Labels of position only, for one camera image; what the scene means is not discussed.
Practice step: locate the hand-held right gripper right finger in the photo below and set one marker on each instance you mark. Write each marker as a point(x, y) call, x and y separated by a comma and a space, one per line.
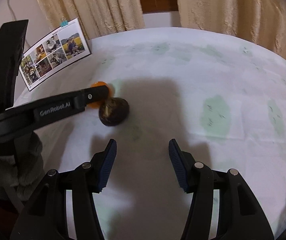
point(178, 165)

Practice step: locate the teal binder clip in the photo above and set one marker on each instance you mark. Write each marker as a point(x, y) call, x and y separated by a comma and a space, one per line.
point(64, 23)

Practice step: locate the dark brown avocado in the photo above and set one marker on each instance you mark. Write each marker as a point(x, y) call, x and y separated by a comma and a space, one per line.
point(114, 111)

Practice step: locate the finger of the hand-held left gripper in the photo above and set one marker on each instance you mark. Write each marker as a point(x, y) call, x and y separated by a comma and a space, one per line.
point(94, 95)

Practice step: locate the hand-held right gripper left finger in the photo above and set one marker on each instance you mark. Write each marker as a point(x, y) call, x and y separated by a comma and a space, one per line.
point(107, 163)

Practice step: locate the yellowish orange fruit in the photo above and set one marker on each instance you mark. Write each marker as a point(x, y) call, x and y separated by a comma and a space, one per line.
point(107, 91)

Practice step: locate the photo collage card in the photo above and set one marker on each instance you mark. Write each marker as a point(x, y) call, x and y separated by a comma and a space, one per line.
point(52, 52)

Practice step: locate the cream curtain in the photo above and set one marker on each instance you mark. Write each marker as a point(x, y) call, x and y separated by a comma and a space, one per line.
point(240, 10)
point(90, 5)

